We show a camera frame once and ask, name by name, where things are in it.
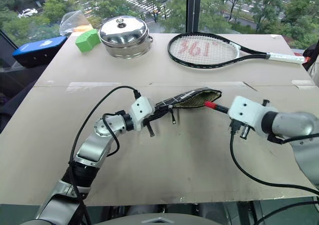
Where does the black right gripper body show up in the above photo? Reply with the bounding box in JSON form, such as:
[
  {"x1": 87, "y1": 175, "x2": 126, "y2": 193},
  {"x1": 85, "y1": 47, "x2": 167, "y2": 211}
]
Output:
[{"x1": 229, "y1": 119, "x2": 251, "y2": 139}]

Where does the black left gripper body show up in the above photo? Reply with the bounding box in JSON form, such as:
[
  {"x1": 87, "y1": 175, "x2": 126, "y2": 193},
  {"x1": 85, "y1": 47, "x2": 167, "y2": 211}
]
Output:
[{"x1": 142, "y1": 115, "x2": 158, "y2": 129}]

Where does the black grid pouch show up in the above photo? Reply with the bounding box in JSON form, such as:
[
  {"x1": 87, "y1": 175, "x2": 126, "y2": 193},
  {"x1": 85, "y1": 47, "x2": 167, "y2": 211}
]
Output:
[{"x1": 155, "y1": 87, "x2": 222, "y2": 126}]

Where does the steel pot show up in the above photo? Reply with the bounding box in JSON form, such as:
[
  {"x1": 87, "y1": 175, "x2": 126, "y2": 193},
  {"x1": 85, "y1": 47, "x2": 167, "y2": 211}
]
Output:
[{"x1": 101, "y1": 34, "x2": 154, "y2": 59}]

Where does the black and white tennis racket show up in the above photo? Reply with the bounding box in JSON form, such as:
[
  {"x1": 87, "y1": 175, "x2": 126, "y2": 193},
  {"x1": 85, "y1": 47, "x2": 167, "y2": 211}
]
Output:
[{"x1": 167, "y1": 32, "x2": 306, "y2": 68}]

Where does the steel pot lid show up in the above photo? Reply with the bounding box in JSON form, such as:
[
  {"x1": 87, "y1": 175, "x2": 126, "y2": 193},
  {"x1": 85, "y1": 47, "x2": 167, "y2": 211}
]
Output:
[{"x1": 99, "y1": 15, "x2": 150, "y2": 45}]

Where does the green foam block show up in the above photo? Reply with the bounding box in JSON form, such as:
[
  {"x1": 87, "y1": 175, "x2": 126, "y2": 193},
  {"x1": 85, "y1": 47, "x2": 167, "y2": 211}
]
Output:
[{"x1": 75, "y1": 28, "x2": 100, "y2": 53}]

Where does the clear plastic bag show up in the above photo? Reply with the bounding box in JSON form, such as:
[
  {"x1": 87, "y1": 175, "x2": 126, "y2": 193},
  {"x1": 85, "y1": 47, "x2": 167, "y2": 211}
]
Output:
[{"x1": 59, "y1": 9, "x2": 92, "y2": 36}]

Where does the blue and black case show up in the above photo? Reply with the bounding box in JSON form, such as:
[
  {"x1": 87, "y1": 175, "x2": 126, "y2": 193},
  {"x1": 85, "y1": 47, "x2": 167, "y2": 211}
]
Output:
[{"x1": 12, "y1": 35, "x2": 68, "y2": 67}]

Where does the white car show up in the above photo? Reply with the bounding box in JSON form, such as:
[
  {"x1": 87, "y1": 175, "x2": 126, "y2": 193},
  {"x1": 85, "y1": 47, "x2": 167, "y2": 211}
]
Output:
[{"x1": 17, "y1": 8, "x2": 38, "y2": 18}]

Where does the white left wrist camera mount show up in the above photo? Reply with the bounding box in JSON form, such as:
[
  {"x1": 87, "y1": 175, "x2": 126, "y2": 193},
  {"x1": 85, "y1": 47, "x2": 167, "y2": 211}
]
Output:
[{"x1": 129, "y1": 96, "x2": 156, "y2": 131}]

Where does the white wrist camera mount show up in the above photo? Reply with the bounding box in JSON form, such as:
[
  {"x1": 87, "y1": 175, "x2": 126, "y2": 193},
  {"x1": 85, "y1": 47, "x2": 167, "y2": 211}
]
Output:
[
  {"x1": 227, "y1": 95, "x2": 279, "y2": 138},
  {"x1": 129, "y1": 96, "x2": 156, "y2": 131}
]

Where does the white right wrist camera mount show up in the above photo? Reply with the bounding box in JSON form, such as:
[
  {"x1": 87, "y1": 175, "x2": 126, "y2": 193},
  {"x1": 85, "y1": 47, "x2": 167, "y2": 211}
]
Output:
[{"x1": 227, "y1": 95, "x2": 279, "y2": 138}]

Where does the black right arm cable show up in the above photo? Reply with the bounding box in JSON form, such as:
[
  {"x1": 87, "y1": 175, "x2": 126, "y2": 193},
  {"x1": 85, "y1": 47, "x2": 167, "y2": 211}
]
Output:
[{"x1": 229, "y1": 125, "x2": 319, "y2": 196}]

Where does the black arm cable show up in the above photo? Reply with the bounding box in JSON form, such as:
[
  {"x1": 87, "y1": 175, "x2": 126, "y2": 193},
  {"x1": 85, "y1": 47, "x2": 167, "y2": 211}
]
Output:
[
  {"x1": 229, "y1": 125, "x2": 319, "y2": 196},
  {"x1": 67, "y1": 85, "x2": 142, "y2": 225}
]

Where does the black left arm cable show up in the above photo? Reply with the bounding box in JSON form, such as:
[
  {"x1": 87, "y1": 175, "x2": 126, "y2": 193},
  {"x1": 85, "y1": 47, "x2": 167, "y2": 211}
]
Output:
[{"x1": 67, "y1": 85, "x2": 142, "y2": 225}]

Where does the black window post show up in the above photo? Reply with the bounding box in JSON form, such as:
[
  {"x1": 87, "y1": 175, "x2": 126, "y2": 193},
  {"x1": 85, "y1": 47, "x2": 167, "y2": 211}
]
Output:
[{"x1": 186, "y1": 0, "x2": 202, "y2": 33}]

